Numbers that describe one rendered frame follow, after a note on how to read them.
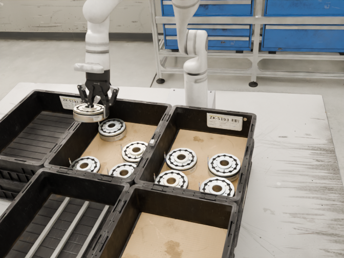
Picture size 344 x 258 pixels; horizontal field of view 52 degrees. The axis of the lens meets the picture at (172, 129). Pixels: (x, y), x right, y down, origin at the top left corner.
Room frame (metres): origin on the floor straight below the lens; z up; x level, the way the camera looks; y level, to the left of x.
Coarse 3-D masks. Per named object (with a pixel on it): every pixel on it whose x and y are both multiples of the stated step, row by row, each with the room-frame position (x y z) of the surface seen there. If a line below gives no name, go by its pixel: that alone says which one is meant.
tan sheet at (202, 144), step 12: (180, 132) 1.03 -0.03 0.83; (192, 132) 1.03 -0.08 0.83; (180, 144) 0.96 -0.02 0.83; (192, 144) 0.96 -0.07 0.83; (204, 144) 0.95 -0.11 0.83; (216, 144) 0.95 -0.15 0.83; (228, 144) 0.94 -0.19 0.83; (240, 144) 0.93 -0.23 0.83; (204, 156) 0.89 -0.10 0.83; (240, 156) 0.87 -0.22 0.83; (204, 168) 0.83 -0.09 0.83; (192, 180) 0.79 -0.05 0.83; (204, 180) 0.78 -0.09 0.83
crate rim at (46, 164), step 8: (152, 104) 1.09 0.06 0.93; (160, 104) 1.08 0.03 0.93; (168, 104) 1.08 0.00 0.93; (168, 112) 1.03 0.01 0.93; (160, 128) 0.94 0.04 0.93; (152, 136) 0.90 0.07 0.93; (64, 144) 0.91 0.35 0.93; (56, 152) 0.87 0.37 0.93; (144, 152) 0.83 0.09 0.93; (48, 160) 0.83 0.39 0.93; (56, 168) 0.79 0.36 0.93; (64, 168) 0.79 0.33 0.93; (72, 168) 0.78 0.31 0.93; (136, 168) 0.76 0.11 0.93; (96, 176) 0.74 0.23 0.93; (104, 176) 0.74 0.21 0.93; (112, 176) 0.74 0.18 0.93
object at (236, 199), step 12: (180, 108) 1.05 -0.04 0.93; (192, 108) 1.04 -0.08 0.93; (204, 108) 1.03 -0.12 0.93; (168, 120) 0.98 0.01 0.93; (252, 120) 0.93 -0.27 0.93; (252, 132) 0.87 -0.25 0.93; (156, 144) 0.86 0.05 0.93; (144, 168) 0.76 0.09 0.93; (240, 180) 0.69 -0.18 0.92; (192, 192) 0.65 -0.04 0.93; (204, 192) 0.64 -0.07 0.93; (240, 192) 0.63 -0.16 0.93
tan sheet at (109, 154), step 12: (132, 132) 1.06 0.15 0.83; (144, 132) 1.05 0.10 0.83; (96, 144) 1.01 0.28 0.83; (108, 144) 1.00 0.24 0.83; (120, 144) 1.00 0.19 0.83; (84, 156) 0.95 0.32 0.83; (96, 156) 0.94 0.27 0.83; (108, 156) 0.94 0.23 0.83; (120, 156) 0.93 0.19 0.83; (108, 168) 0.88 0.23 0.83
